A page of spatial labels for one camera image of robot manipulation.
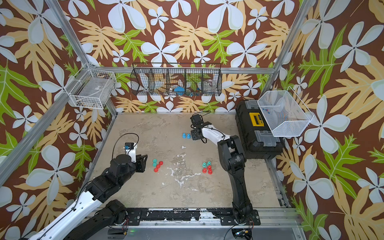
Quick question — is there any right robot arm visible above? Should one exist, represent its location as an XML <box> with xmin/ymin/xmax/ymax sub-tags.
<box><xmin>190</xmin><ymin>113</ymin><xmax>253</xmax><ymax>224</ymax></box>

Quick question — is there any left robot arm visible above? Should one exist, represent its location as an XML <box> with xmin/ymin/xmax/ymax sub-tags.
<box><xmin>25</xmin><ymin>154</ymin><xmax>148</xmax><ymax>240</ymax></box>

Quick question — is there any blue object in basket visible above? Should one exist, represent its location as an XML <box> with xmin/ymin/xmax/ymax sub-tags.
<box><xmin>174</xmin><ymin>87</ymin><xmax>185</xmax><ymax>95</ymax></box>

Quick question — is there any black toolbox yellow latch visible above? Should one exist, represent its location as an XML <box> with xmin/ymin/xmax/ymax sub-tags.
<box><xmin>235</xmin><ymin>100</ymin><xmax>284</xmax><ymax>160</ymax></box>

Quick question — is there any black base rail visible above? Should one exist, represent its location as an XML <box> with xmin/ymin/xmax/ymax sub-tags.
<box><xmin>126</xmin><ymin>208</ymin><xmax>261</xmax><ymax>228</ymax></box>

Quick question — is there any black wire basket back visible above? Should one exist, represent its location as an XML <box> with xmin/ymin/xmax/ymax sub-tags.
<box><xmin>130</xmin><ymin>63</ymin><xmax>223</xmax><ymax>97</ymax></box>

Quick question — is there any white wire basket left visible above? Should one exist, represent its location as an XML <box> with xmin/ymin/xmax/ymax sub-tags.
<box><xmin>65</xmin><ymin>64</ymin><xmax>117</xmax><ymax>110</ymax></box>

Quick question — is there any white wire basket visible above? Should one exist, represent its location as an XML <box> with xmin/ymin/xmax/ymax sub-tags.
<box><xmin>65</xmin><ymin>64</ymin><xmax>117</xmax><ymax>110</ymax></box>
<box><xmin>258</xmin><ymin>91</ymin><xmax>315</xmax><ymax>138</ymax></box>

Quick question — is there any white wire basket right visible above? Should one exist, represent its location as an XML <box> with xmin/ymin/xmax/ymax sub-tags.
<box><xmin>258</xmin><ymin>91</ymin><xmax>315</xmax><ymax>138</ymax></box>

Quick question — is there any aluminium frame post back right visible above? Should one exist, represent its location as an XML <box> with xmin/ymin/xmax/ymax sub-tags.
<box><xmin>261</xmin><ymin>0</ymin><xmax>316</xmax><ymax>96</ymax></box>

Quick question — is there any aluminium frame post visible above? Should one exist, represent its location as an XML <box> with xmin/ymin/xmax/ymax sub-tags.
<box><xmin>46</xmin><ymin>1</ymin><xmax>117</xmax><ymax>117</ymax></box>
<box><xmin>261</xmin><ymin>0</ymin><xmax>316</xmax><ymax>96</ymax></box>

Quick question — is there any aluminium frame post back left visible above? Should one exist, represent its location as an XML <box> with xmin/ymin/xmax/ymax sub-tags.
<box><xmin>46</xmin><ymin>1</ymin><xmax>117</xmax><ymax>117</ymax></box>

